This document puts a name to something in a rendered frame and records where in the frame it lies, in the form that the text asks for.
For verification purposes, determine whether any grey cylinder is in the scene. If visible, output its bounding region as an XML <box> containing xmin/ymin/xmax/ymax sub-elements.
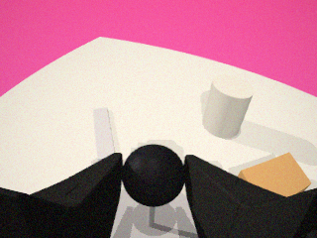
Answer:
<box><xmin>203</xmin><ymin>74</ymin><xmax>254</xmax><ymax>139</ymax></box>

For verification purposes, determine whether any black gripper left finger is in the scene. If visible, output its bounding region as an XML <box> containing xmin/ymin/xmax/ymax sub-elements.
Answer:
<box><xmin>0</xmin><ymin>154</ymin><xmax>123</xmax><ymax>238</ymax></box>

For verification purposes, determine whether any grey flat bar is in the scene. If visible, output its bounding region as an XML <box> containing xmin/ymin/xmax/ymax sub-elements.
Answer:
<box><xmin>94</xmin><ymin>107</ymin><xmax>115</xmax><ymax>162</ymax></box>

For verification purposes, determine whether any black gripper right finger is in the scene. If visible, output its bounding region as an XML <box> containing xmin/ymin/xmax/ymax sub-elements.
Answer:
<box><xmin>183</xmin><ymin>155</ymin><xmax>317</xmax><ymax>238</ymax></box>

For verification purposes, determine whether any tan rectangular block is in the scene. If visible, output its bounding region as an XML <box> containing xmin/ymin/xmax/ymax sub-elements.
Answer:
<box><xmin>237</xmin><ymin>152</ymin><xmax>312</xmax><ymax>197</ymax></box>

